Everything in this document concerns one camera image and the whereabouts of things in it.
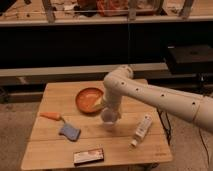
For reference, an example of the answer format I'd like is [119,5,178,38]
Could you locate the white ceramic cup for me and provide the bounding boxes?
[101,111,118,131]

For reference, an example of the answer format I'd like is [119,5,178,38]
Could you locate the black cable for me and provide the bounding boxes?
[197,128,213,171]

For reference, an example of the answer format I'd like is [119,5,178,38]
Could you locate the wooden folding table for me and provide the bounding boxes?
[21,81,172,171]

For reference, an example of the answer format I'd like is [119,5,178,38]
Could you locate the orange round plate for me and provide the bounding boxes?
[75,87,103,114]

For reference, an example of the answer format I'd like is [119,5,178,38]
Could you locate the white tube bottle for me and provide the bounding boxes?
[131,115,152,147]

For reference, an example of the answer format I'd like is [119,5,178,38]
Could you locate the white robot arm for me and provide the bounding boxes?
[101,65,213,134]

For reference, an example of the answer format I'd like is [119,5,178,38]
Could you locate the black box on right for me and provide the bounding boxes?
[165,45,213,74]

